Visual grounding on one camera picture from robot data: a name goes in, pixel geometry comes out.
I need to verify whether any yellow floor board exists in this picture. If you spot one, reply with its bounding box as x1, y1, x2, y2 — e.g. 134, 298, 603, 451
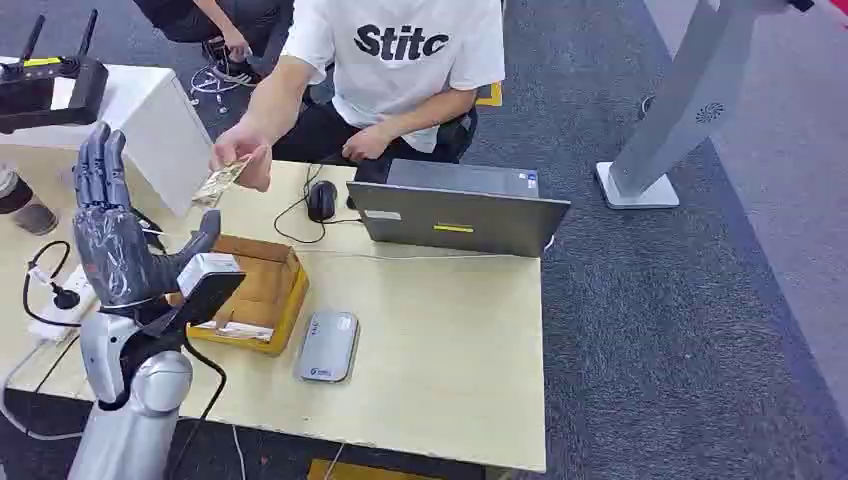
307, 458, 427, 480

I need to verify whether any black mouse cable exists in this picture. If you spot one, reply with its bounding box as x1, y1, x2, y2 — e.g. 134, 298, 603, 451
272, 163, 363, 246

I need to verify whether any white cabinet box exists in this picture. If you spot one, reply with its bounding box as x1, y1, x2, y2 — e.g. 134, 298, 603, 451
0, 63, 215, 219

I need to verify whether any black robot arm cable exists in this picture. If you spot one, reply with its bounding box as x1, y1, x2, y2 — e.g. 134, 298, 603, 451
168, 336, 229, 480

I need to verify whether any black computer mouse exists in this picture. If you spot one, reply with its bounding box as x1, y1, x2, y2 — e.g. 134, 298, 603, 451
305, 180, 339, 224

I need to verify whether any seated person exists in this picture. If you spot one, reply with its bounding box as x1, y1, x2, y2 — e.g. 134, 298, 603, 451
210, 0, 507, 194

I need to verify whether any white floor cable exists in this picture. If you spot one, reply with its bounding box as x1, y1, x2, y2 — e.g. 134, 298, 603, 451
0, 337, 85, 443

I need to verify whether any wooden card box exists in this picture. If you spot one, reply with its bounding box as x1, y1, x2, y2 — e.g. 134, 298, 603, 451
168, 234, 311, 357

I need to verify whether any person's left hand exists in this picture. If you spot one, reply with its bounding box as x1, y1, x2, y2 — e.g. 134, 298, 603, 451
340, 123, 394, 164

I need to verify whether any grey stand with white base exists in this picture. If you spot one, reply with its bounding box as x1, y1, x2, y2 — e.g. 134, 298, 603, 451
594, 0, 817, 212

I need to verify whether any grey flat card reader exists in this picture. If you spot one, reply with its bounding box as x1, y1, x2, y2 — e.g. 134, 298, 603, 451
294, 310, 361, 385

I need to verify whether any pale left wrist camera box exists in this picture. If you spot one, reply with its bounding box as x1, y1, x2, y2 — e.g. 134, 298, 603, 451
176, 252, 247, 327

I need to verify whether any white power strip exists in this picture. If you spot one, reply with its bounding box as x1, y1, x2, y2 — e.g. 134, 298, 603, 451
27, 264, 98, 344

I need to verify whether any stack of cards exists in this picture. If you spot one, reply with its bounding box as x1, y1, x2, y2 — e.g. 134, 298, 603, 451
192, 320, 275, 343

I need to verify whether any grey cup with dark band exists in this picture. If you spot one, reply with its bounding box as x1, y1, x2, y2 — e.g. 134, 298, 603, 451
0, 164, 60, 237

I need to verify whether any crouching person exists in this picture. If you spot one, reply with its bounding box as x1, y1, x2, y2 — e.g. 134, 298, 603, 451
131, 0, 297, 88

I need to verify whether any black plug with cable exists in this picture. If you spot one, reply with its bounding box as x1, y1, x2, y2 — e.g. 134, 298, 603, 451
22, 240, 82, 329

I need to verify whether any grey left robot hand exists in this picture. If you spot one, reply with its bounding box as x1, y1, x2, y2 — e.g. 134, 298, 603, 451
71, 122, 223, 313

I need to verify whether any grey laptop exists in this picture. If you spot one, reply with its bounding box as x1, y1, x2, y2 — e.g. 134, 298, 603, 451
345, 158, 572, 259

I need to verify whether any black router with antennas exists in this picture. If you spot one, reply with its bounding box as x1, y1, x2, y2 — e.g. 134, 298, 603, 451
0, 8, 110, 136

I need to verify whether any printed card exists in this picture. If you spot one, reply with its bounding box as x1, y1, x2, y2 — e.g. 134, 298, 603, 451
191, 155, 254, 209

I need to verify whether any person's right hand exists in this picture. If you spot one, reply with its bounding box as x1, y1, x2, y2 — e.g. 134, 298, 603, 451
210, 121, 275, 194

